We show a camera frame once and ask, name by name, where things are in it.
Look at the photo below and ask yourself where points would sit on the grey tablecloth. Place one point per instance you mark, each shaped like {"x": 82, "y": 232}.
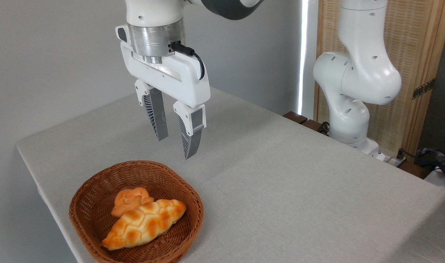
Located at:
{"x": 280, "y": 182}

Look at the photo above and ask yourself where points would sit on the bamboo folding screen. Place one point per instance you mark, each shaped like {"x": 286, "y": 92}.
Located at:
{"x": 408, "y": 36}

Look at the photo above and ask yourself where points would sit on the round orange bread bun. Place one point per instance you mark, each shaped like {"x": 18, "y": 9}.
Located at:
{"x": 129, "y": 199}

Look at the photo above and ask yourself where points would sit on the metal screen hinge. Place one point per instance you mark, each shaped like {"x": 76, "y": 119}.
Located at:
{"x": 423, "y": 88}

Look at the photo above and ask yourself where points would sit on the brown wicker basket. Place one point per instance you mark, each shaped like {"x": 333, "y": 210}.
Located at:
{"x": 94, "y": 197}

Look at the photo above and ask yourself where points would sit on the long braided bread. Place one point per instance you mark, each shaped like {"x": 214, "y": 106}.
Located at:
{"x": 145, "y": 223}

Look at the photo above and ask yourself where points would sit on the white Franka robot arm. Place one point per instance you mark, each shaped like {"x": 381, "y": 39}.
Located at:
{"x": 368, "y": 73}

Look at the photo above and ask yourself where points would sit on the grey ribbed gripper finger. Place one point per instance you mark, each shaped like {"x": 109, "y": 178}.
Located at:
{"x": 191, "y": 135}
{"x": 157, "y": 117}

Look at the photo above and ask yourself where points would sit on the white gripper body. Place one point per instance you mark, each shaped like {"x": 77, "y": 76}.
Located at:
{"x": 178, "y": 78}

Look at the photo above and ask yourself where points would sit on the white power strip with plug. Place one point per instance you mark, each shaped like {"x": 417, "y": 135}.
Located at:
{"x": 395, "y": 160}

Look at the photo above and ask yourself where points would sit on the silver metal wrist flange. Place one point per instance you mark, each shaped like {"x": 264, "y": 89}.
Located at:
{"x": 153, "y": 40}

